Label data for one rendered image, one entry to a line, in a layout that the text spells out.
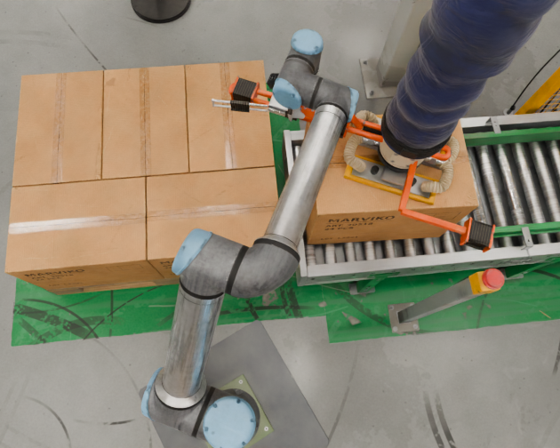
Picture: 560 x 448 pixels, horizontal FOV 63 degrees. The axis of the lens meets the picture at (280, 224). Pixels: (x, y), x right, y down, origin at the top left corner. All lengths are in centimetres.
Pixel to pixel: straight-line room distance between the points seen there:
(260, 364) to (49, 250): 106
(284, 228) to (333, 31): 243
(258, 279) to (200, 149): 131
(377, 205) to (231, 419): 87
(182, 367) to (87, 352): 141
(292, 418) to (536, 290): 171
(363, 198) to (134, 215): 103
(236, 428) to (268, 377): 35
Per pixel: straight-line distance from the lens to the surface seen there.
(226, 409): 144
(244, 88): 170
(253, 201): 210
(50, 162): 239
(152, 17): 343
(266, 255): 101
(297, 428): 176
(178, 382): 136
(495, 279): 167
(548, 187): 251
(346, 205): 169
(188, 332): 118
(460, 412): 270
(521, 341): 286
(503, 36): 113
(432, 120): 139
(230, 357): 176
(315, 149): 118
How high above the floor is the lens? 250
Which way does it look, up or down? 71 degrees down
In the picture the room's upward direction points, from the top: 6 degrees clockwise
